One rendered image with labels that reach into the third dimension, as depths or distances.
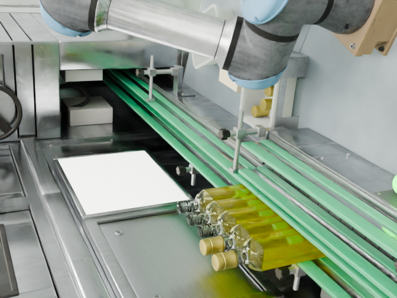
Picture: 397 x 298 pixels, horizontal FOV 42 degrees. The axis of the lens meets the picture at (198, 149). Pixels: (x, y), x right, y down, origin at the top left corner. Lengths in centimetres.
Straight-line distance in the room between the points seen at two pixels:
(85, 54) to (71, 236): 84
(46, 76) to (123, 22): 92
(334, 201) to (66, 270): 64
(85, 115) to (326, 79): 115
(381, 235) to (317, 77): 54
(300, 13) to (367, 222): 41
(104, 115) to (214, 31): 120
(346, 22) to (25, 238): 96
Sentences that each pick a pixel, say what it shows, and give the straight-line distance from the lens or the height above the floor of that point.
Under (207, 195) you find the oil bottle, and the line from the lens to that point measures 124.
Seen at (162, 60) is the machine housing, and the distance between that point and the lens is 209.
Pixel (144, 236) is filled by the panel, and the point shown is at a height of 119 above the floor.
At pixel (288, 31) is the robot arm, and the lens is 104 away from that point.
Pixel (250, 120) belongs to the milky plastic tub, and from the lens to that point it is 149.
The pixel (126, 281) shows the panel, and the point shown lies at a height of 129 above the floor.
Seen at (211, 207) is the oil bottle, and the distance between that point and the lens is 120.
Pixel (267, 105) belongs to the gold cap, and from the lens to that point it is 146.
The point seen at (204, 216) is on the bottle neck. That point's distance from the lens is 119.
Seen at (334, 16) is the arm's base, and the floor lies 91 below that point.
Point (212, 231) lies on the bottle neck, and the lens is 114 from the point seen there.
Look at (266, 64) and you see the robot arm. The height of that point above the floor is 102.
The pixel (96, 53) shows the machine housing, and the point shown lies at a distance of 200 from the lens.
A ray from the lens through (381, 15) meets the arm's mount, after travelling 112.
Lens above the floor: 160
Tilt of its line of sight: 25 degrees down
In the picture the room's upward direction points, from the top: 96 degrees counter-clockwise
